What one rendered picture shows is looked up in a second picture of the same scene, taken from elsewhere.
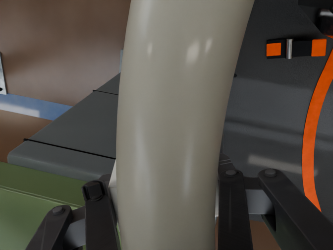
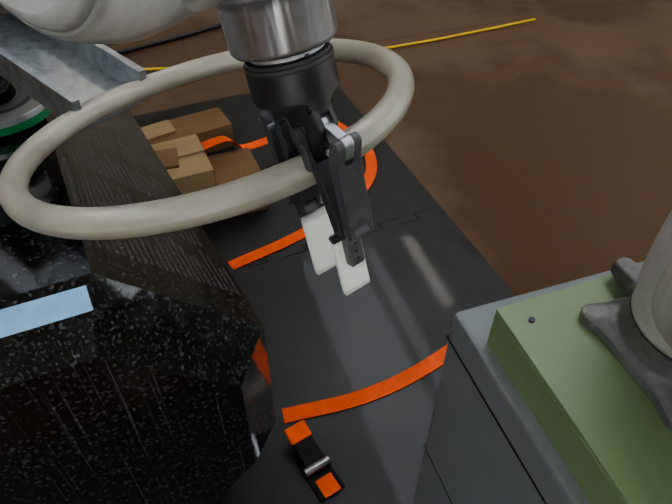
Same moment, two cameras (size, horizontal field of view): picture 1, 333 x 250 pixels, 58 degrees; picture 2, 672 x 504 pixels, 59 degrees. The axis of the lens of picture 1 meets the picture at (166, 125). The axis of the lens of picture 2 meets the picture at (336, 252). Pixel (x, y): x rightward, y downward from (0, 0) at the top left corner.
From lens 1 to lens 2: 0.49 m
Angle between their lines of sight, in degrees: 50
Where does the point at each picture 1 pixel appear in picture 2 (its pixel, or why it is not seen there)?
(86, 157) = (544, 488)
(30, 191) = (610, 486)
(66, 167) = (564, 489)
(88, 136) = not seen: outside the picture
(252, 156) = not seen: hidden behind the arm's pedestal
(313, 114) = (378, 390)
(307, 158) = (435, 360)
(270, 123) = (424, 428)
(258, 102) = (407, 460)
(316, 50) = (302, 431)
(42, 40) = not seen: outside the picture
